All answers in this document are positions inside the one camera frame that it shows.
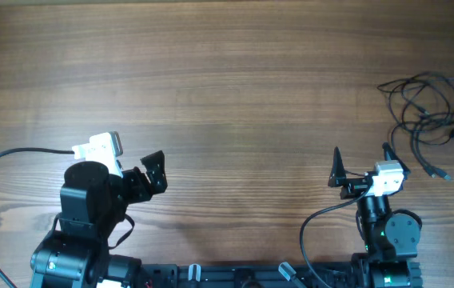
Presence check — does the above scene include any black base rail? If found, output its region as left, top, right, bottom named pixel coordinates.
left=130, top=262, right=424, bottom=288

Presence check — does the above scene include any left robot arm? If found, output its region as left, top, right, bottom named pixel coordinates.
left=30, top=151, right=168, bottom=287

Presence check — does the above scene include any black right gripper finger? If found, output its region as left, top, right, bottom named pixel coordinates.
left=382, top=142, right=411, bottom=176
left=328, top=146, right=347, bottom=187

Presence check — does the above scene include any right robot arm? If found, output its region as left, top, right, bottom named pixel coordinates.
left=328, top=142, right=424, bottom=288

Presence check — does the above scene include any black USB cable bundle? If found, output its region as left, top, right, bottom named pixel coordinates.
left=376, top=70, right=454, bottom=182

